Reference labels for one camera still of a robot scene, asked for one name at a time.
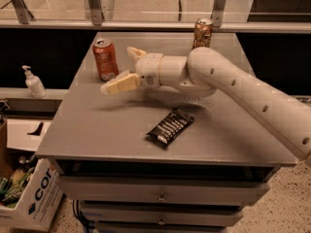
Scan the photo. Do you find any gold brown soda can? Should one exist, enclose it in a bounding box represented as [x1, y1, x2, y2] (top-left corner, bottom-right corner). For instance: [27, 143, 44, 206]
[192, 17, 214, 49]

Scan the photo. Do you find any black snack bar wrapper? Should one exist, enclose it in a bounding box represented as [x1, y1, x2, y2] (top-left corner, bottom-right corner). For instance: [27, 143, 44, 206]
[147, 108, 194, 148]

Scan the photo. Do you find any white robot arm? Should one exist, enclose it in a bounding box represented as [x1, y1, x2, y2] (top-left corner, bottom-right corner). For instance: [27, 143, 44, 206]
[100, 47, 311, 166]

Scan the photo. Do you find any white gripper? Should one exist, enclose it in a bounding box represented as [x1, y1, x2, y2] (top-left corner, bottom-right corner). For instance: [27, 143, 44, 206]
[100, 47, 163, 95]

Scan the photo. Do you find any cabinet drawer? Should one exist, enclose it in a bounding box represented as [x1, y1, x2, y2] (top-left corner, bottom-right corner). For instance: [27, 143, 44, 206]
[80, 203, 243, 227]
[56, 176, 269, 207]

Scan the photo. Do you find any top cabinet drawer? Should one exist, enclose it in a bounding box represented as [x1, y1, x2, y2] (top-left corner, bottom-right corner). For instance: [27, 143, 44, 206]
[56, 176, 269, 207]

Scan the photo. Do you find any red coke can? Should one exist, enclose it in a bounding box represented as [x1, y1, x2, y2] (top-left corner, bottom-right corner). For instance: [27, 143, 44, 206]
[92, 38, 119, 82]

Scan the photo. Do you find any white cardboard box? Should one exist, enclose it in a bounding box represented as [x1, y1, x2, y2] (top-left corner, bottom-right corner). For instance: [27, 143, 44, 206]
[0, 159, 63, 232]

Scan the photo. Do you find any white pump soap bottle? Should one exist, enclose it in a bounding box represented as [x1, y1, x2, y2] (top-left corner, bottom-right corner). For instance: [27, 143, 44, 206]
[21, 65, 47, 98]

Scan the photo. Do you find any middle cabinet drawer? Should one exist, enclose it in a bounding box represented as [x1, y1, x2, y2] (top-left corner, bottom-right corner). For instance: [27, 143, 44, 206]
[80, 203, 243, 227]

